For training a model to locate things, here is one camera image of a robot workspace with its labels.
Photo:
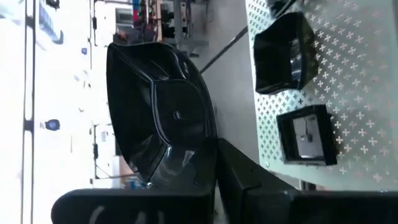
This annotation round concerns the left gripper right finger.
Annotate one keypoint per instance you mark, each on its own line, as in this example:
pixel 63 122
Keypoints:
pixel 280 205

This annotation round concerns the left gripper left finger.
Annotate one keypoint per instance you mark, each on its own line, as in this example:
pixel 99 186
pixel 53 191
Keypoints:
pixel 140 207

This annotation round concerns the small black rectangular dish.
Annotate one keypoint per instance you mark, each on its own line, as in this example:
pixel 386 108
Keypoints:
pixel 306 137

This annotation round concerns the black oval bowl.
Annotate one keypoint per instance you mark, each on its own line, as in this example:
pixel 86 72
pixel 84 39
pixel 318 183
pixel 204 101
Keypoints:
pixel 155 109

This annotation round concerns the black square bowl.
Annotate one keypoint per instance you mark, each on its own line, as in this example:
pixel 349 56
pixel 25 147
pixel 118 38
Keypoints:
pixel 280 56

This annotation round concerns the black round ceiling spotlight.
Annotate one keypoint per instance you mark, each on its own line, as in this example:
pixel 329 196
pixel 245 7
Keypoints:
pixel 52 124
pixel 84 51

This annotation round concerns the mint green perforated shelf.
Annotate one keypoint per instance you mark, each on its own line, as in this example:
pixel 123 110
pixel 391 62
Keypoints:
pixel 357 93

